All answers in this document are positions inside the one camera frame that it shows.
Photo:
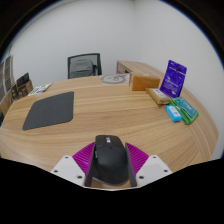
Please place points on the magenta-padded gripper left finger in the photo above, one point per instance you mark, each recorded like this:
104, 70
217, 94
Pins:
66, 168

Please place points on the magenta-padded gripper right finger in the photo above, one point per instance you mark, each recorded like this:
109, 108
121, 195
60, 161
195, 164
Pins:
151, 168

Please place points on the black computer mouse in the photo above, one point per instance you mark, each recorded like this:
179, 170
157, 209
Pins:
110, 163

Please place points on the dark grey mouse pad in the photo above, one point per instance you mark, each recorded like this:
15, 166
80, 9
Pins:
50, 110

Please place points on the small blue box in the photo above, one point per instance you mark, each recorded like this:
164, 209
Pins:
173, 113

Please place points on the green packet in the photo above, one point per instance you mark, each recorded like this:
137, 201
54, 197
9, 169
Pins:
188, 110

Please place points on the white green printed leaflet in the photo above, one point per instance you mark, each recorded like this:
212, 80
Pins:
40, 89

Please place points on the purple standing card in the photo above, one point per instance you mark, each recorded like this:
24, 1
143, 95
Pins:
174, 78

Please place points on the round grey disc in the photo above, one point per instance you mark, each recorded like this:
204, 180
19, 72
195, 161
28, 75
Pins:
114, 79

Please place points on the black cardboard box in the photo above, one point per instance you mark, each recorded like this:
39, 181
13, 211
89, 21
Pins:
22, 80

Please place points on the wooden side desk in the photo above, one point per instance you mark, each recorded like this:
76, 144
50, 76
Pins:
140, 68

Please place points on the grey backpack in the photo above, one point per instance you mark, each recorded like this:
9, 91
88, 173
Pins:
81, 68

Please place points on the wooden shelf unit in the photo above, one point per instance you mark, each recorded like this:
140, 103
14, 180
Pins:
6, 80

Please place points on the black mesh office chair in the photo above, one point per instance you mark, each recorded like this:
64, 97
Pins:
97, 61

